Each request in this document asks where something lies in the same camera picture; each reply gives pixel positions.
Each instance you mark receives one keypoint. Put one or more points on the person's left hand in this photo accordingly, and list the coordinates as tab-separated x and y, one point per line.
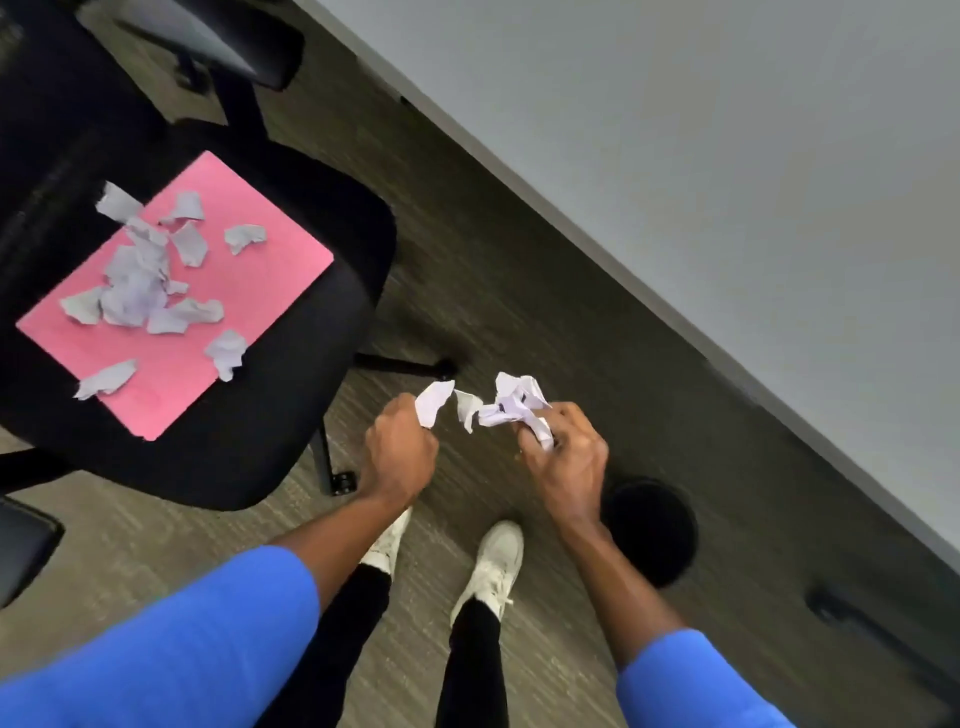
396	454

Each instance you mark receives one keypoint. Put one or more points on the person's right hand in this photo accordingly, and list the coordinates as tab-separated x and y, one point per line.
571	465

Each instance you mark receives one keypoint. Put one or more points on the person's right fingers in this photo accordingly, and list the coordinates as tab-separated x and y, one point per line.
559	427

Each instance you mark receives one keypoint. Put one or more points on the person's left fingers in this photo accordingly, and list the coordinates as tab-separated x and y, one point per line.
405	409

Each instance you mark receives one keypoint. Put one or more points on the torn white paper piece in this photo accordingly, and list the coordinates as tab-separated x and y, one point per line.
434	401

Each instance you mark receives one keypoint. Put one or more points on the person's left forearm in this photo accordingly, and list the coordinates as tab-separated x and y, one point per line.
337	536

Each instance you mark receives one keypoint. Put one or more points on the person's right forearm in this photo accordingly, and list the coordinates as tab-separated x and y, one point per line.
619	585

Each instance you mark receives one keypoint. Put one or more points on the white left shoe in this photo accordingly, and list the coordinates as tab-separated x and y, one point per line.
386	547

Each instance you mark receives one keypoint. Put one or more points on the white shoe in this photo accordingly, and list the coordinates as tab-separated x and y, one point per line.
386	547
495	566

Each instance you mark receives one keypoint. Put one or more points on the black round waste bin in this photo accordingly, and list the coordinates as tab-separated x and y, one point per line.
654	532

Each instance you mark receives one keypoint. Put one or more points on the white right shoe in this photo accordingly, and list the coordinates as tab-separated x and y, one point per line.
495	566

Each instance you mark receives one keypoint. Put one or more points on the black office chair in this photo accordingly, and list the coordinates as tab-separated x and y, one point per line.
247	420

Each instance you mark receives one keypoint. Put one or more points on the pink paper sheet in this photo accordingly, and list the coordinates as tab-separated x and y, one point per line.
247	292

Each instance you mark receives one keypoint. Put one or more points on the black left trouser leg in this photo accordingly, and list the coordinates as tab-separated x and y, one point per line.
337	645

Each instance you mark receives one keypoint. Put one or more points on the black trouser leg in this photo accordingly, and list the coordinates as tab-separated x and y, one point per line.
474	671
337	645

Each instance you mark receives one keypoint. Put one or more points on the black right trouser leg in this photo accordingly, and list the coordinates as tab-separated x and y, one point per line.
474	671

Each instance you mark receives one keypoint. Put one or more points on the blue right sleeve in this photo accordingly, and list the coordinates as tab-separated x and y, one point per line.
686	686

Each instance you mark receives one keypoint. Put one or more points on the blue sleeve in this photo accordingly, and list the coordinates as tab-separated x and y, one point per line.
172	645
686	686

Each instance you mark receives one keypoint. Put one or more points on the pile of torn paper scraps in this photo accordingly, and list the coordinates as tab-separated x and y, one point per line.
135	289

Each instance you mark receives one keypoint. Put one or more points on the blue left sleeve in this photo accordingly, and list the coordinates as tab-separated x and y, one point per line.
172	645

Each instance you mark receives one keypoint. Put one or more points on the black furniture foot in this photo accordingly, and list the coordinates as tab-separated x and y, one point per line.
877	637

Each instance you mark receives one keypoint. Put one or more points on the black chair armrest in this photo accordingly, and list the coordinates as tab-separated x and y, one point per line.
22	544

